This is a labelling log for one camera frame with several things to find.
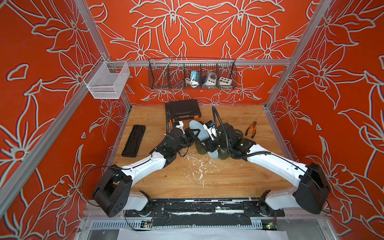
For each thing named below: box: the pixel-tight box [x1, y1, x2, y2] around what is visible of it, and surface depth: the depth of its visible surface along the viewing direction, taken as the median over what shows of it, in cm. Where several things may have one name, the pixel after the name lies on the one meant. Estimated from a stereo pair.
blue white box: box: [190, 71, 200, 82], surface depth 85 cm
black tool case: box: [165, 99, 202, 123], surface depth 114 cm
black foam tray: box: [121, 125, 146, 158], surface depth 100 cm
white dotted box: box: [219, 76, 232, 86], surface depth 96 cm
